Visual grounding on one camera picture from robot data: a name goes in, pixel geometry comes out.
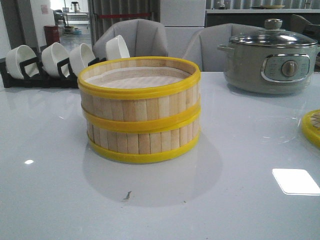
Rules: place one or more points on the bamboo steamer basket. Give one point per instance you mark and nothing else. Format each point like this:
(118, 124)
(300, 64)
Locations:
(140, 110)
(149, 147)

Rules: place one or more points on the glass pot lid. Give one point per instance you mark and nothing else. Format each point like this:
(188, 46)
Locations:
(272, 35)

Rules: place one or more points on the white bowl right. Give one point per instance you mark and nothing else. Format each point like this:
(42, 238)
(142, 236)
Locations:
(116, 48)

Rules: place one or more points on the grey chair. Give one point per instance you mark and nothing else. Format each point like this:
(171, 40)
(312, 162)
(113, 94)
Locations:
(142, 37)
(202, 48)

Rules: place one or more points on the grey chair left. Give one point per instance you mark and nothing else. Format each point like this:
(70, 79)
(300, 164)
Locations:
(142, 37)

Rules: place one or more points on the white bowl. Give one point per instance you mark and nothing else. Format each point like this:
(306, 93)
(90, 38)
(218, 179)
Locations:
(79, 58)
(15, 56)
(51, 55)
(116, 48)

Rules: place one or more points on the green electric cooking pot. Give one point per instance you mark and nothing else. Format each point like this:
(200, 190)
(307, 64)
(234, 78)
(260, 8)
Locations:
(269, 70)

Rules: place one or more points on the black bowl rack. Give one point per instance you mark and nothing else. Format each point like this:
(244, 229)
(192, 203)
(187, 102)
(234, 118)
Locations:
(66, 77)

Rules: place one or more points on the red bin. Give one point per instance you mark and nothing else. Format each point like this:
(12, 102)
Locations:
(51, 33)

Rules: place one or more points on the woven bamboo steamer lid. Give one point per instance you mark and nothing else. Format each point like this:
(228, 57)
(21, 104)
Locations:
(310, 127)

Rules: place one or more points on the white bowl far left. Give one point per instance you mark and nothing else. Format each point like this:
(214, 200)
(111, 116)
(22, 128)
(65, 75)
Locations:
(15, 56)

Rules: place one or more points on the grey chair right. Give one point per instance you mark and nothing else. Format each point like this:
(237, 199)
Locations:
(202, 48)

